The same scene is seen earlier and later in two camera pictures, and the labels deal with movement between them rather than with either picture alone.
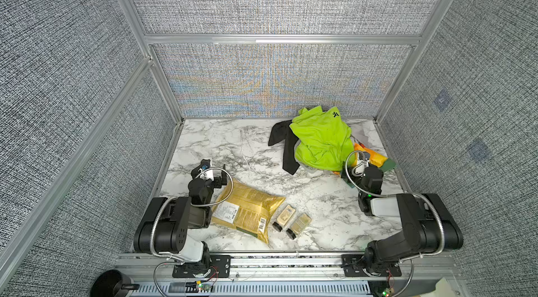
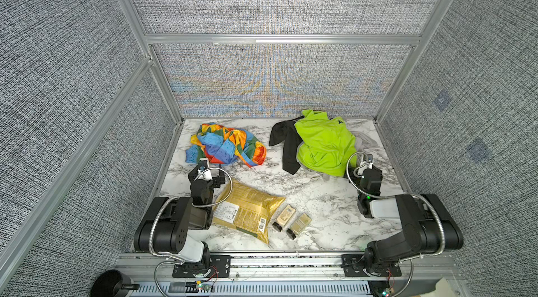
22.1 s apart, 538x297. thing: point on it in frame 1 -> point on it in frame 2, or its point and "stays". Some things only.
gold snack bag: x=246 y=209 stays
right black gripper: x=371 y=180 stays
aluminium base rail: x=419 y=267 stays
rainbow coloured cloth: x=373 y=157 -> x=219 y=144
